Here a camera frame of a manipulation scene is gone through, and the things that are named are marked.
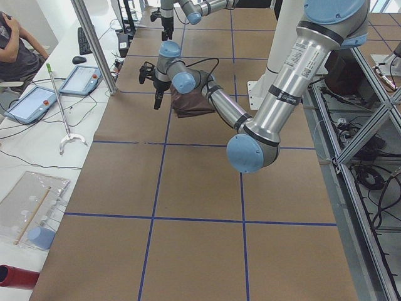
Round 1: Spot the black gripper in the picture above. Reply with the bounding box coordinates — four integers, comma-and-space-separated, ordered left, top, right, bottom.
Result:
153, 75, 169, 110
161, 16, 174, 41

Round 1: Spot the brown t-shirt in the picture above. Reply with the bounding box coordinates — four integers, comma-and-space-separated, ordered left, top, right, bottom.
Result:
170, 86, 215, 118

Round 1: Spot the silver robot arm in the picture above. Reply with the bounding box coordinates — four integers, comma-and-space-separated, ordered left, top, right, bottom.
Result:
150, 1, 370, 173
159, 0, 238, 41

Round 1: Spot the far teach pendant tablet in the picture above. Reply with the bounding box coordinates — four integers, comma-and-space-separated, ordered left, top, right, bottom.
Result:
59, 65, 102, 96

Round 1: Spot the teach pendant tablet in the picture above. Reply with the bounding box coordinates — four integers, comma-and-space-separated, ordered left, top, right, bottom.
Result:
59, 65, 102, 96
5, 87, 56, 124

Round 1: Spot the black keyboard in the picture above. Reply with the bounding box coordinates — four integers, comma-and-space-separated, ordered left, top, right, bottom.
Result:
77, 27, 92, 55

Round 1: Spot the black computer mouse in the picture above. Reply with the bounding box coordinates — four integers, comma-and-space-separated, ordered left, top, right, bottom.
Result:
72, 56, 87, 65

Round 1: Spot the near teach pendant tablet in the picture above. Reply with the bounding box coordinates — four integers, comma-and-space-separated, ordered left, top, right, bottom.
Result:
5, 87, 56, 124

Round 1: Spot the seated person grey shirt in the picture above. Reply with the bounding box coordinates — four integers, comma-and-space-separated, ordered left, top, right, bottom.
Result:
1, 12, 49, 93

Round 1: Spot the wooden stick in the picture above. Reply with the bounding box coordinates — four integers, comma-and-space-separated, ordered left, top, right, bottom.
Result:
13, 186, 51, 245

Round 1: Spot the clear plastic bag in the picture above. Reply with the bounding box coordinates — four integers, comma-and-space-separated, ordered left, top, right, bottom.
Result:
1, 171, 70, 250

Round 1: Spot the blue plastic cup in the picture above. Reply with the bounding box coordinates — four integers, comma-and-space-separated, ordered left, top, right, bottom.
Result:
28, 226, 56, 250

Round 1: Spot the red cylinder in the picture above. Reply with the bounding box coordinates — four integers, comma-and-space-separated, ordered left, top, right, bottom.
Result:
1, 265, 40, 290

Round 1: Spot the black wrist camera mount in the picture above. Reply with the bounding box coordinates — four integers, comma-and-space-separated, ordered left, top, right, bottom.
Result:
150, 9, 162, 22

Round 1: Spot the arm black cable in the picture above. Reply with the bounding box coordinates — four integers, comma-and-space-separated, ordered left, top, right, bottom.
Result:
181, 57, 220, 88

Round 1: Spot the aluminium frame post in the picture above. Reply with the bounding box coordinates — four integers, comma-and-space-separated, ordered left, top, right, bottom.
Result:
71, 0, 117, 95

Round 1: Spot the grabber stick green handle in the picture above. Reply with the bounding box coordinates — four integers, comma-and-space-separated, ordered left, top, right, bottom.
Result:
46, 63, 88, 155

